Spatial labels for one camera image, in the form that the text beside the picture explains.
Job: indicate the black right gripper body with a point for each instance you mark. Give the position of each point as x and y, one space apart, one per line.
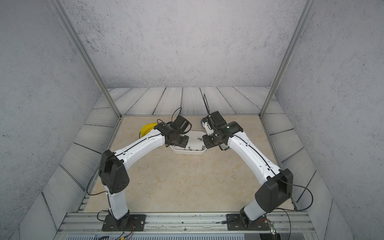
211 140

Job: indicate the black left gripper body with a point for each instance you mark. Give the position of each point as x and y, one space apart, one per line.
181 140

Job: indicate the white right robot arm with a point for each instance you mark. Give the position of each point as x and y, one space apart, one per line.
276 184

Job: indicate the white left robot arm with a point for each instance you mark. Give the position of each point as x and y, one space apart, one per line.
115 165

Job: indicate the white plastic storage box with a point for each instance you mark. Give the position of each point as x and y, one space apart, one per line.
195 144

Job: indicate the yellow banana bunch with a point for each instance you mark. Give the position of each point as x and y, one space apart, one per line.
146 129

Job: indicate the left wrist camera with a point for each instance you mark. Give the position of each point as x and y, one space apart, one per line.
181 125

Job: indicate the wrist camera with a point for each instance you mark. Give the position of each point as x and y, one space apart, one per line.
215 120
181 125

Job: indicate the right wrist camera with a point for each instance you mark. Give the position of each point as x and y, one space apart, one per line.
215 120

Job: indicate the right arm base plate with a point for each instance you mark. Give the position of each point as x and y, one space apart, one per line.
248 222

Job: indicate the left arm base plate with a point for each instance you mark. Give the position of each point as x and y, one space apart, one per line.
123 222

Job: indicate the aluminium frame post left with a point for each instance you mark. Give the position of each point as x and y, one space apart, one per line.
69 28

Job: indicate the aluminium frame post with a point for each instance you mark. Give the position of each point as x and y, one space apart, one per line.
69 28
305 15

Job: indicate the aluminium front rail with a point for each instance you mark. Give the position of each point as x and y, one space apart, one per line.
188 226

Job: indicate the aluminium frame post right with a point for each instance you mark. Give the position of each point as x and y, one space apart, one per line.
305 15

